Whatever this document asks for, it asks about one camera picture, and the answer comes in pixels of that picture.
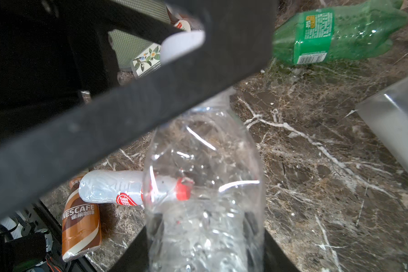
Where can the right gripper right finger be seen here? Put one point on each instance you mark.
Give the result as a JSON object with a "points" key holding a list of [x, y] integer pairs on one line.
{"points": [[275, 259]]}

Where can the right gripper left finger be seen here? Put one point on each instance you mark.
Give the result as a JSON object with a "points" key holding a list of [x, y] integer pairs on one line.
{"points": [[135, 258]]}

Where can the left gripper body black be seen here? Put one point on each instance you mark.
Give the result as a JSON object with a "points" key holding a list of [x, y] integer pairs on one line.
{"points": [[51, 51]]}

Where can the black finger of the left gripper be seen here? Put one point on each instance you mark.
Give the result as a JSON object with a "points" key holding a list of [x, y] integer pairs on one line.
{"points": [[237, 44]]}

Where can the clear ribbed bottle white cap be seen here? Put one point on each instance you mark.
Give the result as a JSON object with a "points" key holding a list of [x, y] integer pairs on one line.
{"points": [[204, 193]]}

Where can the green mesh bin with liner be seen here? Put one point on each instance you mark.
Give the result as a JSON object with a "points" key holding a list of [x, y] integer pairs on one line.
{"points": [[126, 46]]}

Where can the brown Nescafe bottle near bin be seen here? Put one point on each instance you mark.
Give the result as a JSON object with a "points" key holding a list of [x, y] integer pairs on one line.
{"points": [[181, 20]]}

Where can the brown Nescafe bottle front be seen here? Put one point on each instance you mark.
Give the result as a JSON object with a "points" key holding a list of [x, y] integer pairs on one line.
{"points": [[81, 231]]}

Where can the white bottle red cap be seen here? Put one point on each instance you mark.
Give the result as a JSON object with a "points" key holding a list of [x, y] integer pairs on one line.
{"points": [[125, 188]]}

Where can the green soda bottle yellow cap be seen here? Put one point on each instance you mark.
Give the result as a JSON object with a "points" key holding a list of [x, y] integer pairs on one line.
{"points": [[339, 33]]}

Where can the white floral label bottle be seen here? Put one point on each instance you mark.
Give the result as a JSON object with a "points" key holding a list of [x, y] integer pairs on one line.
{"points": [[147, 61]]}

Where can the square matcha label bottle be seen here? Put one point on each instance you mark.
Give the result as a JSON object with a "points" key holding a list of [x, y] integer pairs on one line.
{"points": [[386, 114]]}

